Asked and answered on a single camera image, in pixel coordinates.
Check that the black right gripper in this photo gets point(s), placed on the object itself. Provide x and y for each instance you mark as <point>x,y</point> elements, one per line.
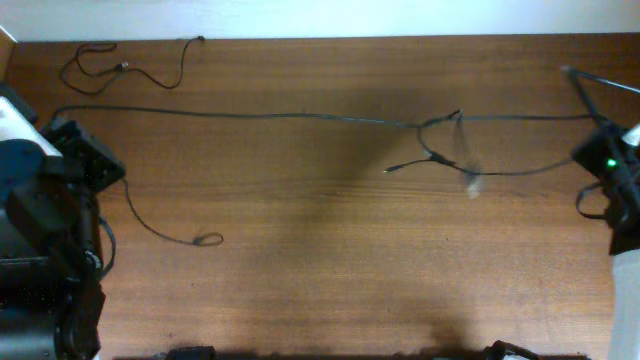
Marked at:
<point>603,137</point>

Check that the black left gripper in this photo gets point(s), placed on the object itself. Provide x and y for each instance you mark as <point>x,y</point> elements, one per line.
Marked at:
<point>77,148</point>

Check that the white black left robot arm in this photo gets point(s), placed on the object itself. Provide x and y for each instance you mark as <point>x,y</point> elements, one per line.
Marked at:
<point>52,261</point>

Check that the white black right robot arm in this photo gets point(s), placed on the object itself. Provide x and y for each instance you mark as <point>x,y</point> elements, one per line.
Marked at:
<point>621,215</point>

